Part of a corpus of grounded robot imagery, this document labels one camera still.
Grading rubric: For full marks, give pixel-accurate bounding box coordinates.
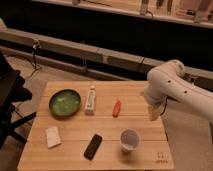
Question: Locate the red pepper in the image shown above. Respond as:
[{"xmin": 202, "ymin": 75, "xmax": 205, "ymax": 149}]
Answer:
[{"xmin": 112, "ymin": 100, "xmax": 121, "ymax": 118}]

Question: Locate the white tube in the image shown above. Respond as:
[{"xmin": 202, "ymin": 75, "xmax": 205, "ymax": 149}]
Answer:
[{"xmin": 85, "ymin": 86, "xmax": 96, "ymax": 115}]

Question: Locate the white paper cup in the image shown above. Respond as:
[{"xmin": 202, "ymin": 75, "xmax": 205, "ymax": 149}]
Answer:
[{"xmin": 120, "ymin": 129, "xmax": 140, "ymax": 153}]

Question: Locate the black cable on floor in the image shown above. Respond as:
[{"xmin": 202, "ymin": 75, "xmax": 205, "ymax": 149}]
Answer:
[{"xmin": 30, "ymin": 39, "xmax": 43, "ymax": 79}]

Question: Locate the black remote control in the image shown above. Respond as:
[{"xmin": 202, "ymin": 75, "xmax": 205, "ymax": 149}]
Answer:
[{"xmin": 84, "ymin": 134, "xmax": 102, "ymax": 160}]

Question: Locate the green bowl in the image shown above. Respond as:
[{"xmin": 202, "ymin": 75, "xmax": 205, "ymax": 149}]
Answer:
[{"xmin": 49, "ymin": 89, "xmax": 81, "ymax": 118}]

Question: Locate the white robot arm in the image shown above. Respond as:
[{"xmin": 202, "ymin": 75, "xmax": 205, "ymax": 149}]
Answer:
[{"xmin": 144, "ymin": 60, "xmax": 213, "ymax": 123}]

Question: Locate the wooden folding table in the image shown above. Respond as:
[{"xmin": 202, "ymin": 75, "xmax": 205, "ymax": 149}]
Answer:
[{"xmin": 18, "ymin": 81, "xmax": 174, "ymax": 171}]

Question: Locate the black chair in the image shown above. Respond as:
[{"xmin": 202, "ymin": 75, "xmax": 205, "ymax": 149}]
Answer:
[{"xmin": 0, "ymin": 51, "xmax": 36, "ymax": 149}]

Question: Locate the white sponge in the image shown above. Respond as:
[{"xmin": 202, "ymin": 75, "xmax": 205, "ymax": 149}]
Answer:
[{"xmin": 45, "ymin": 126, "xmax": 61, "ymax": 148}]

